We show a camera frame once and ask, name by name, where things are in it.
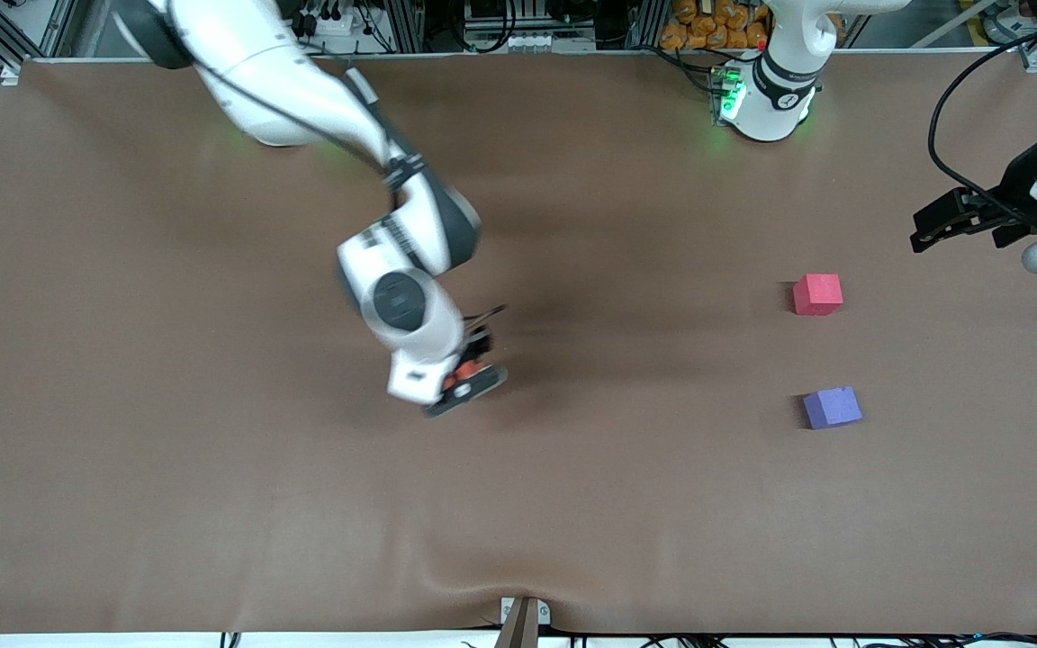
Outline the red foam block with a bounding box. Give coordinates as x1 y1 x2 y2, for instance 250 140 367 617
793 274 844 317

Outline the purple foam block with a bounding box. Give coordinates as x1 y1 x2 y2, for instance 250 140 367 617
802 386 864 430

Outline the table cover mat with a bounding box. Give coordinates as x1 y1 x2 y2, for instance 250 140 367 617
0 49 1037 635

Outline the orange netted bag pile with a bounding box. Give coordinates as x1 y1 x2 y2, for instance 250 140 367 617
660 0 773 51

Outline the white power strip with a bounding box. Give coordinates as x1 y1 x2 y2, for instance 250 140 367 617
310 7 359 39

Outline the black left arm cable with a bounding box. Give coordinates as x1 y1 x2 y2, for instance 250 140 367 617
927 11 1037 226

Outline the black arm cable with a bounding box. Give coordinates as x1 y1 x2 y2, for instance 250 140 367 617
927 11 1037 226
166 0 434 192

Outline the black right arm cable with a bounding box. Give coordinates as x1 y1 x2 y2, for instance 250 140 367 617
166 0 434 192

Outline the metal table edge bracket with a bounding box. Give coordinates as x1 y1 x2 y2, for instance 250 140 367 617
499 596 552 648

